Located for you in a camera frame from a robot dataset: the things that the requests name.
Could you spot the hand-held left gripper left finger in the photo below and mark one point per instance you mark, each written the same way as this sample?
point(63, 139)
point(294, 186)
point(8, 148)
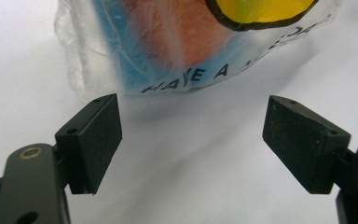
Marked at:
point(90, 143)

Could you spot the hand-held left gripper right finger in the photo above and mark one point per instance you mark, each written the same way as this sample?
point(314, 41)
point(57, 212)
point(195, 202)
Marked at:
point(304, 143)

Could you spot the clear printed plastic bag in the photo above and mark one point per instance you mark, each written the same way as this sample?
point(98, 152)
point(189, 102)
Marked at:
point(84, 46)

